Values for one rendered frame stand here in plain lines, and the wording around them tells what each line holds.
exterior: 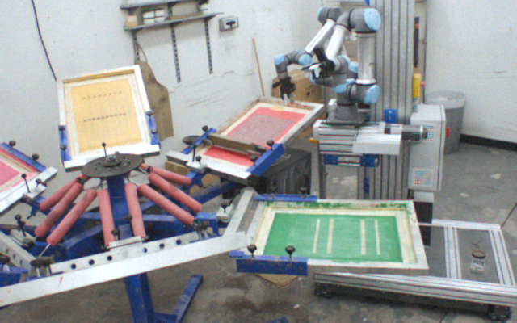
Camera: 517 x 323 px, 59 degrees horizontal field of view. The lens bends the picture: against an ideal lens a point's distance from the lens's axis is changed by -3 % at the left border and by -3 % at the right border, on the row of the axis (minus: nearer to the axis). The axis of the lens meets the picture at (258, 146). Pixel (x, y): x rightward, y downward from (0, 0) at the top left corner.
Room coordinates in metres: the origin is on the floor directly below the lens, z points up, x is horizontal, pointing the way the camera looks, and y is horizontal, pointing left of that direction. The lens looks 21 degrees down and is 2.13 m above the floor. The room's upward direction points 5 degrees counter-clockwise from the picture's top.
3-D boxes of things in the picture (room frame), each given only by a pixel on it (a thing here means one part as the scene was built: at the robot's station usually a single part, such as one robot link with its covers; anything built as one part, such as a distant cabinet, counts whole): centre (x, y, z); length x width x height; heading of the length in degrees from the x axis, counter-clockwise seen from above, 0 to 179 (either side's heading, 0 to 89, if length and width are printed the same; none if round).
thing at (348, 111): (2.72, -0.55, 1.31); 0.15 x 0.15 x 0.10
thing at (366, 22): (2.62, -0.64, 1.63); 0.15 x 0.12 x 0.55; 43
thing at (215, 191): (2.57, 0.30, 0.89); 1.24 x 0.06 x 0.06; 138
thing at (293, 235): (1.91, -0.16, 1.05); 1.08 x 0.61 x 0.23; 78
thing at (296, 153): (2.93, -0.03, 0.95); 0.48 x 0.44 x 0.01; 138
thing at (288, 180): (2.81, -0.16, 0.79); 0.46 x 0.09 x 0.33; 138
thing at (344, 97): (2.71, -0.55, 1.42); 0.13 x 0.12 x 0.14; 43
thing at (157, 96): (4.61, 1.09, 1.06); 0.53 x 0.07 x 1.05; 138
